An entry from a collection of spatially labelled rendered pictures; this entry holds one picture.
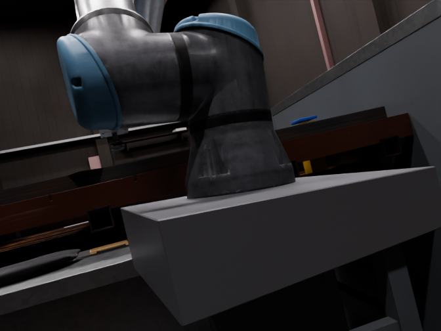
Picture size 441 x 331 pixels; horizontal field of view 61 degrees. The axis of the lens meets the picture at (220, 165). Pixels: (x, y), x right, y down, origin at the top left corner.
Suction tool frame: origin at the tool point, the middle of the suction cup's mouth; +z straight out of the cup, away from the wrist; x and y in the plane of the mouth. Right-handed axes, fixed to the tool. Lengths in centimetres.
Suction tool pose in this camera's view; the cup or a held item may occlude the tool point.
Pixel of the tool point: (117, 148)
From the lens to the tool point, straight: 117.3
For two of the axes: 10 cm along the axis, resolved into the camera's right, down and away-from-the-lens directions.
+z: 2.4, 9.7, -0.8
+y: -9.4, 2.1, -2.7
